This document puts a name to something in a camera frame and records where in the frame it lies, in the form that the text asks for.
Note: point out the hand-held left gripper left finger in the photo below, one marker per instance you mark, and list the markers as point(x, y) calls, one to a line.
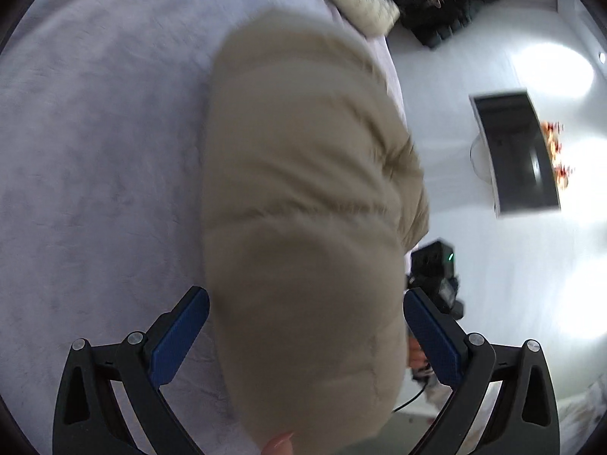
point(180, 336)

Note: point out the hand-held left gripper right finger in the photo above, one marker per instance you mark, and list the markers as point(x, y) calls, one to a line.
point(434, 336)

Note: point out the beige puffer jacket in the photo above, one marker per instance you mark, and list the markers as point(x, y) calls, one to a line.
point(303, 222)

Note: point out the black hanging clothes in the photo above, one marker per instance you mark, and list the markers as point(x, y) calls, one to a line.
point(441, 9)

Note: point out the person's right hand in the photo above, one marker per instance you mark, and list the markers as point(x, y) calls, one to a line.
point(418, 355)

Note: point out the person's left hand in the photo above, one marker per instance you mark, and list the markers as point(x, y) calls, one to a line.
point(280, 443)

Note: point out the round white stand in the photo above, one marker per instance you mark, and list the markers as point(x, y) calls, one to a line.
point(479, 161)

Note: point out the dark flat screen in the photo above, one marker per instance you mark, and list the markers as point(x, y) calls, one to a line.
point(521, 151)

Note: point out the red flowers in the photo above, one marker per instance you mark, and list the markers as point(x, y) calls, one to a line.
point(557, 151)

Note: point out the lilac bed blanket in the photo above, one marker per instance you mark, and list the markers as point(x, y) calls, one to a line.
point(95, 151)

